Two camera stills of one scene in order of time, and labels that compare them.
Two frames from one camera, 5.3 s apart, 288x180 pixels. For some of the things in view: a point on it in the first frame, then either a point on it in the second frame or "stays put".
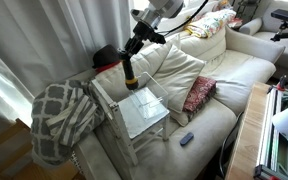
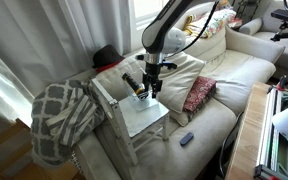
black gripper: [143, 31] -> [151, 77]
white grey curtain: [31, 45] stays put
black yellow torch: [131, 81] -> [138, 88]
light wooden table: [246, 152] stays put
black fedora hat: [105, 57] stays put
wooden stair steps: [8, 155] stays put
